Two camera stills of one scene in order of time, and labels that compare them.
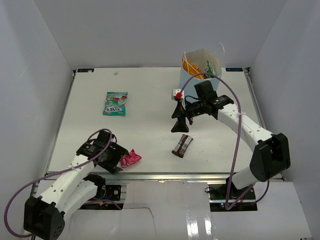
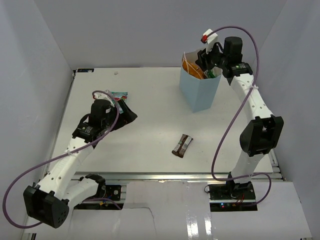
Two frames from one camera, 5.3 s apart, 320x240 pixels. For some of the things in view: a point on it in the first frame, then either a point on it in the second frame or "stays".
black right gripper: x=180 y=125 → x=204 y=64
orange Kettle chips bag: x=192 y=69 stays
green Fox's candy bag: x=115 y=103 stays
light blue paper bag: x=199 y=57 stays
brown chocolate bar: x=183 y=143 stays
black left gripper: x=119 y=151 → x=127 y=116
